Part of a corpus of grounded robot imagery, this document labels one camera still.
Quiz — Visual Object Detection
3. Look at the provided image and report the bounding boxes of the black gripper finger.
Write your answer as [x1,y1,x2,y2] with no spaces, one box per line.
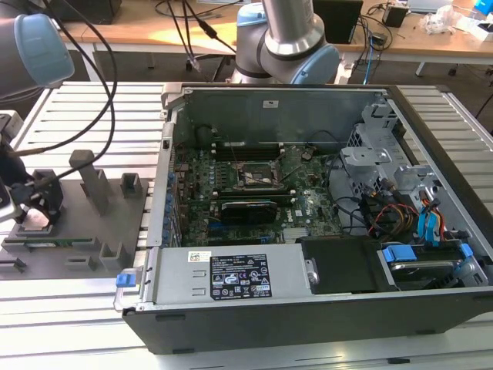
[13,202,30,226]
[32,172,65,229]

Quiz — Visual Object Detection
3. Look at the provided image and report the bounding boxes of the silver CPU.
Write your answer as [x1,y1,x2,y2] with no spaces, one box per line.
[22,207,52,232]

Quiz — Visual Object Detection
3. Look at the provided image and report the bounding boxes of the metal socket cover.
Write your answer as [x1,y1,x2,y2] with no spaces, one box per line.
[273,148,304,182]

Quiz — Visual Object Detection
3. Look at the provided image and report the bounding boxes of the black CPU socket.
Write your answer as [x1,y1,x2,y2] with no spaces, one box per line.
[236,160,282,190]

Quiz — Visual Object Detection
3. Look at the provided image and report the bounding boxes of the grey parts rack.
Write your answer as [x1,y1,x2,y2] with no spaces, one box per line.
[0,149,151,281]

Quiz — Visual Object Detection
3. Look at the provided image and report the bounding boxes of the blue case latch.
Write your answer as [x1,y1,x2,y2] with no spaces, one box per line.
[115,269,138,288]

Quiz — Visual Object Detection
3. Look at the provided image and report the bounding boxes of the silver power supply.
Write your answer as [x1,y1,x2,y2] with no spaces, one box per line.
[140,246,309,309]

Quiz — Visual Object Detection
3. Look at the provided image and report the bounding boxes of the wide black monitor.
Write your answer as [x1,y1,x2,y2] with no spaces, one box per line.
[0,0,123,24]

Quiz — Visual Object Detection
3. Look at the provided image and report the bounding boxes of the black graphics card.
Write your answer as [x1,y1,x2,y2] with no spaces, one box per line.
[215,198,278,224]

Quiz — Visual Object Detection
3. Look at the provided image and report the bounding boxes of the silver chipset heat sink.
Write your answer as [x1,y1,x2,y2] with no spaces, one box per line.
[283,227,311,244]

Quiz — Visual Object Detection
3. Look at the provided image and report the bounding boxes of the black open PC case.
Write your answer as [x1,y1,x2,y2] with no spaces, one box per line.
[122,82,493,355]

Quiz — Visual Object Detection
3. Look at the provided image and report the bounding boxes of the green motherboard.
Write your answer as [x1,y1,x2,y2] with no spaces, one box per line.
[171,144,344,247]

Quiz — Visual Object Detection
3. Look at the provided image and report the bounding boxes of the black plastic cover panel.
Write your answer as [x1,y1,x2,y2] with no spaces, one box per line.
[296,237,386,296]

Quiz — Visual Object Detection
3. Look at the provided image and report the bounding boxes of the metal drive cage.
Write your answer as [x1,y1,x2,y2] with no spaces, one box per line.
[338,100,444,201]

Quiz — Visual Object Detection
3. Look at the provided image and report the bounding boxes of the hard disk in blue carrier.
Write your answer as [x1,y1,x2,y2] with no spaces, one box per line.
[377,242,475,290]

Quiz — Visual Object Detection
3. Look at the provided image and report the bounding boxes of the small black box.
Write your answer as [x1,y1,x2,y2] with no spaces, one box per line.
[383,4,409,28]

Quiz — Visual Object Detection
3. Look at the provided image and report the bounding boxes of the silver laptop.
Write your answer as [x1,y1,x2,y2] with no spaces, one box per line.
[407,0,454,12]

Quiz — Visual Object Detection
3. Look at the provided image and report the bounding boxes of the clear plastic bag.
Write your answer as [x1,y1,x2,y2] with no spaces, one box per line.
[418,4,463,36]

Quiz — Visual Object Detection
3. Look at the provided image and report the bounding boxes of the white cardboard box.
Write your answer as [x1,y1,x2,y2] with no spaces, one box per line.
[455,17,493,42]

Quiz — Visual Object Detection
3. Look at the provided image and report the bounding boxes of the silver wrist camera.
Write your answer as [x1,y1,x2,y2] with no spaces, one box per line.
[0,179,21,224]

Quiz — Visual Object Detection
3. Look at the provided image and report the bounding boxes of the grey wrist camera block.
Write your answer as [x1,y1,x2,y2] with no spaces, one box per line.
[0,110,21,136]

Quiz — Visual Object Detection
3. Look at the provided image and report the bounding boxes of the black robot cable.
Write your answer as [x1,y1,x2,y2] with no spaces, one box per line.
[7,0,119,186]

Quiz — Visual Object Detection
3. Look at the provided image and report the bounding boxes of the wooden desk white frame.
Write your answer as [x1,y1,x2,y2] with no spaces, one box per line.
[57,15,240,82]
[327,7,493,78]

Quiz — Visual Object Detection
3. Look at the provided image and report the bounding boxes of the black wire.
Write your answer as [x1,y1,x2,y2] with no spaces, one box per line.
[325,130,371,236]

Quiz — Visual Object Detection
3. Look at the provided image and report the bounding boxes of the blue cable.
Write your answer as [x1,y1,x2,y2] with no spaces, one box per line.
[363,36,377,85]

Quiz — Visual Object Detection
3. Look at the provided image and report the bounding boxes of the red yellow power wires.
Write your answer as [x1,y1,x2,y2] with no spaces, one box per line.
[361,188,421,240]

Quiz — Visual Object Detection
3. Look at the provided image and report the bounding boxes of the blue flat data wire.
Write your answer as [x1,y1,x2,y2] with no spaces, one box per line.
[418,206,444,247]

